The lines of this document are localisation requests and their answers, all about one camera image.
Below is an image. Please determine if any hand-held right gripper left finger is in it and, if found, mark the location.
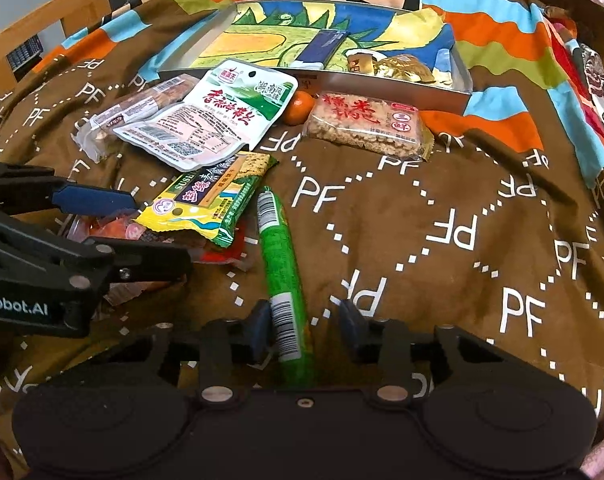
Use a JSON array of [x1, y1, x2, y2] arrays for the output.
[[129, 300, 275, 402]]

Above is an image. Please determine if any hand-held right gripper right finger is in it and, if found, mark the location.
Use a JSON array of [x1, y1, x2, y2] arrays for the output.
[[338, 299, 489, 402]]

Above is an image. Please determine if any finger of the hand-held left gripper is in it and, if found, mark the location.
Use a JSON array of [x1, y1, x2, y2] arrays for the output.
[[0, 210, 194, 291], [0, 160, 140, 215]]

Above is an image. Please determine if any red snack packet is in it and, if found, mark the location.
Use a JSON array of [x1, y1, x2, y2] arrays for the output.
[[67, 212, 259, 306]]

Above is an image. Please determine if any green sausage stick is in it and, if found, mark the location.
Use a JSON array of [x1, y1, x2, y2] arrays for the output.
[[256, 186, 317, 390]]

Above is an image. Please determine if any clear brown pastry packet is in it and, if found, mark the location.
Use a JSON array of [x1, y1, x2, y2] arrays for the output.
[[72, 74, 203, 162]]

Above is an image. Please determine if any white green snack pouch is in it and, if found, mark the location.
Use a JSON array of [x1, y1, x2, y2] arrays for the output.
[[113, 59, 298, 172]]

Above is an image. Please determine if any yellow green cracker packet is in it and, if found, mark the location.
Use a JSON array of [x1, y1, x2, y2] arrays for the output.
[[133, 151, 280, 248]]

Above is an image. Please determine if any printed blanket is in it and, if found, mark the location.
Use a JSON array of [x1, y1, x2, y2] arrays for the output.
[[0, 0, 604, 480]]

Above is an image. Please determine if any blue crate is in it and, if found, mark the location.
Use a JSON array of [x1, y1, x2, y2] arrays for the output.
[[6, 36, 46, 72]]

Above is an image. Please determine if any rice crisp bar packet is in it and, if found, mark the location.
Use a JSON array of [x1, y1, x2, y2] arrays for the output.
[[302, 91, 436, 162]]

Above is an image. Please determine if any orange tangerine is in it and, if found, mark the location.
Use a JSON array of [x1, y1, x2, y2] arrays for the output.
[[282, 91, 315, 126]]

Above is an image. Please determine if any gold wrapped snack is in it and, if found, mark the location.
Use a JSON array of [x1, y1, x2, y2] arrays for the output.
[[346, 52, 457, 88]]

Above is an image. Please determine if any dark blue packet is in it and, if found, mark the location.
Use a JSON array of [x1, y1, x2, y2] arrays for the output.
[[296, 29, 351, 69]]

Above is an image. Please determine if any brown patterned cloth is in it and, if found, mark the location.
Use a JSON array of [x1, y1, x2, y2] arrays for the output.
[[544, 5, 604, 147]]

